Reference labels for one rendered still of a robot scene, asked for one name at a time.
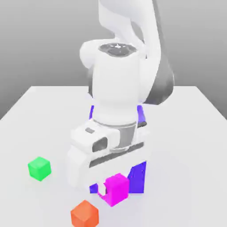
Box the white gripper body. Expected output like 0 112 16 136
67 130 152 191

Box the small magenta cube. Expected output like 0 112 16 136
98 173 130 207

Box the small orange cube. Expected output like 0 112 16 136
70 200 99 227

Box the small green cube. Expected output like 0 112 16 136
27 156 52 182

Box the large blue box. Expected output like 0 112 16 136
89 105 147 194

